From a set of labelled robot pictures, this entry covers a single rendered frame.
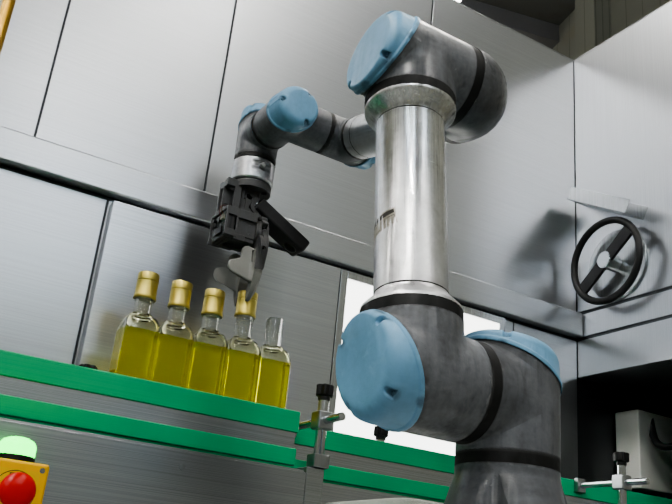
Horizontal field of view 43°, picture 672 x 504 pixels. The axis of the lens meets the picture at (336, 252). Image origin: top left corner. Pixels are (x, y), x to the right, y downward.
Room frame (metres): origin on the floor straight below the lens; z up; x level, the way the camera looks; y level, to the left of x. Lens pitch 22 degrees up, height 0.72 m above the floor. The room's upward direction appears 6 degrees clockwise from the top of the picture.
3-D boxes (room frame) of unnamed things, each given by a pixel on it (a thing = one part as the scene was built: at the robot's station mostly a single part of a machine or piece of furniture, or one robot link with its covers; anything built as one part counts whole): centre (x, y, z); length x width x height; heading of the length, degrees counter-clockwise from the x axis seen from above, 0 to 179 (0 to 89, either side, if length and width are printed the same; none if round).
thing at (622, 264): (1.82, -0.64, 1.49); 0.21 x 0.05 x 0.21; 29
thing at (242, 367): (1.37, 0.14, 0.99); 0.06 x 0.06 x 0.21; 29
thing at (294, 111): (1.27, 0.10, 1.46); 0.11 x 0.11 x 0.08; 30
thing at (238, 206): (1.35, 0.17, 1.31); 0.09 x 0.08 x 0.12; 119
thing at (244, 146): (1.35, 0.16, 1.46); 0.09 x 0.08 x 0.11; 30
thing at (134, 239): (1.60, 0.01, 1.15); 0.90 x 0.03 x 0.34; 119
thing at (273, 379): (1.40, 0.09, 0.99); 0.06 x 0.06 x 0.21; 29
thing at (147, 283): (1.29, 0.29, 1.14); 0.04 x 0.04 x 0.04
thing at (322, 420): (1.30, 0.01, 0.95); 0.17 x 0.03 x 0.12; 29
